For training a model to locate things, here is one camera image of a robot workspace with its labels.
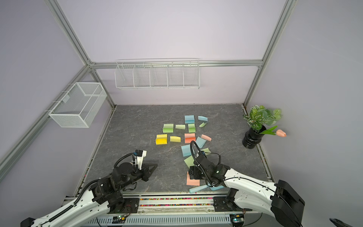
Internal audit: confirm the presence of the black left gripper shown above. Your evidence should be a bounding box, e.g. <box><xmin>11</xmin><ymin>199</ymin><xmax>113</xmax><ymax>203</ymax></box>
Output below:
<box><xmin>119</xmin><ymin>163</ymin><xmax>158</xmax><ymax>190</ymax></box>

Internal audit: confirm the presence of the red memo pad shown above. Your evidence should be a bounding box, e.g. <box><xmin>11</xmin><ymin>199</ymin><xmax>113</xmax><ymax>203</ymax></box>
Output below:
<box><xmin>186</xmin><ymin>173</ymin><xmax>200</xmax><ymax>186</ymax></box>

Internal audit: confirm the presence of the torn light blue page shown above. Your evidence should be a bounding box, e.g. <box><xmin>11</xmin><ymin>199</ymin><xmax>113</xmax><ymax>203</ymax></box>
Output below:
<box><xmin>198</xmin><ymin>116</ymin><xmax>208</xmax><ymax>122</ymax></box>
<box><xmin>196</xmin><ymin>137</ymin><xmax>207</xmax><ymax>149</ymax></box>

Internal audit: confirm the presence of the light blue memo pad front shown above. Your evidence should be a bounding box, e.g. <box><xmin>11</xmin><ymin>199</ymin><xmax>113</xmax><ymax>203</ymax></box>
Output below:
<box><xmin>181</xmin><ymin>144</ymin><xmax>192</xmax><ymax>157</ymax></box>

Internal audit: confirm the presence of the light blue memo pad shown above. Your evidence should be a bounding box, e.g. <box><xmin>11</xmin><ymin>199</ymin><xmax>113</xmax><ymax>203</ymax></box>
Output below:
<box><xmin>181</xmin><ymin>144</ymin><xmax>192</xmax><ymax>157</ymax></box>
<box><xmin>184</xmin><ymin>115</ymin><xmax>195</xmax><ymax>124</ymax></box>

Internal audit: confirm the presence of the torn salmon page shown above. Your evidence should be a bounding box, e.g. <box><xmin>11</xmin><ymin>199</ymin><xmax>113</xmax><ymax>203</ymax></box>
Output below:
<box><xmin>201</xmin><ymin>134</ymin><xmax>212</xmax><ymax>141</ymax></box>

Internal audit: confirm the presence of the salmon memo pad front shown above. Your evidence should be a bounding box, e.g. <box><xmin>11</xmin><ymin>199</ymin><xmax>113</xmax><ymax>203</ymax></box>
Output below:
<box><xmin>184</xmin><ymin>133</ymin><xmax>196</xmax><ymax>144</ymax></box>

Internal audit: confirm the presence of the yellow memo pad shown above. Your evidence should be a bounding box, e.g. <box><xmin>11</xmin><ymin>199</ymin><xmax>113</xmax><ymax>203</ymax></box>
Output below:
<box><xmin>156</xmin><ymin>134</ymin><xmax>168</xmax><ymax>145</ymax></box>

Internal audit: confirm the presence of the light green memo pad small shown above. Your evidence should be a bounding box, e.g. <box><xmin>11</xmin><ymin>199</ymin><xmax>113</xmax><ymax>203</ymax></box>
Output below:
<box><xmin>188</xmin><ymin>124</ymin><xmax>196</xmax><ymax>133</ymax></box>

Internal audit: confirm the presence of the torn yellow page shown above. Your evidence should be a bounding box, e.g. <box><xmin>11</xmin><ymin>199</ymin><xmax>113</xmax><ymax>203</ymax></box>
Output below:
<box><xmin>170</xmin><ymin>136</ymin><xmax>181</xmax><ymax>142</ymax></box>

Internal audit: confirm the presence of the light green memo pad front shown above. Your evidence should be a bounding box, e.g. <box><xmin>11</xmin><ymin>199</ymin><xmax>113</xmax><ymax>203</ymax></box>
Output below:
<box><xmin>163</xmin><ymin>124</ymin><xmax>174</xmax><ymax>133</ymax></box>

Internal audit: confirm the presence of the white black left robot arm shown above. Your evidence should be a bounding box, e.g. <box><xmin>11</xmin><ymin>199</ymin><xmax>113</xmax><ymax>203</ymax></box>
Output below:
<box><xmin>20</xmin><ymin>162</ymin><xmax>158</xmax><ymax>227</ymax></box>

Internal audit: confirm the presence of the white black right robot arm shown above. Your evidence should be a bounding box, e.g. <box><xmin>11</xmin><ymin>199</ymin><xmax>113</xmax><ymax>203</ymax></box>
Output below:
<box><xmin>189</xmin><ymin>156</ymin><xmax>305</xmax><ymax>227</ymax></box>

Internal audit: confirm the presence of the light blue toy fork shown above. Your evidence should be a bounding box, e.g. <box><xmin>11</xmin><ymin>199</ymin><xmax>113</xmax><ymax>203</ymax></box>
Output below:
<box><xmin>189</xmin><ymin>184</ymin><xmax>224</xmax><ymax>194</ymax></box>

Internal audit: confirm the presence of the black plant pot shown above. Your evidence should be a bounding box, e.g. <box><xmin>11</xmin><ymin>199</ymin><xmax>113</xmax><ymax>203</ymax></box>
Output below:
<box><xmin>242</xmin><ymin>126</ymin><xmax>266</xmax><ymax>149</ymax></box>

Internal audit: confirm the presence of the green artificial plant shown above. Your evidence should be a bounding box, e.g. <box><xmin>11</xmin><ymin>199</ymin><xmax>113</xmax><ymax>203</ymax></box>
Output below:
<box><xmin>244</xmin><ymin>105</ymin><xmax>282</xmax><ymax>132</ymax></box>

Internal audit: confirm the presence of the pink artificial tulip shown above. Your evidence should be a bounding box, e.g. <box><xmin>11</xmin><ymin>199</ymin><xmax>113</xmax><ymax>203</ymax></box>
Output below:
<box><xmin>260</xmin><ymin>125</ymin><xmax>287</xmax><ymax>138</ymax></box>

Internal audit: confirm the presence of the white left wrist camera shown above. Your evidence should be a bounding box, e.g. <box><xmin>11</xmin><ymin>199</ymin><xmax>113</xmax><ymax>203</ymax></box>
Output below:
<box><xmin>133</xmin><ymin>149</ymin><xmax>147</xmax><ymax>170</ymax></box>

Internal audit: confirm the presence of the white wire basket left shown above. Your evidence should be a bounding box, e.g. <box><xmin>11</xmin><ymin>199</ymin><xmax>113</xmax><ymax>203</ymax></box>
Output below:
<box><xmin>48</xmin><ymin>82</ymin><xmax>107</xmax><ymax>128</ymax></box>

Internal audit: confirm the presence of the white wire shelf basket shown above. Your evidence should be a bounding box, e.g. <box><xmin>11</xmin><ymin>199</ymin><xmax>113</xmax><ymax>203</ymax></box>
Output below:
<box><xmin>114</xmin><ymin>58</ymin><xmax>200</xmax><ymax>89</ymax></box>

